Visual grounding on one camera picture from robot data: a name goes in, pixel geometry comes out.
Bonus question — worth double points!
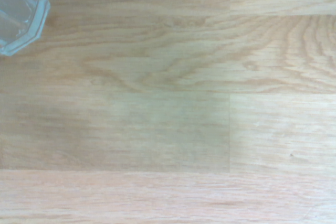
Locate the clear faceted drinking glass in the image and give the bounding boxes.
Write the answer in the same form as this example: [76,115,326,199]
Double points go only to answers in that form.
[0,0,51,57]

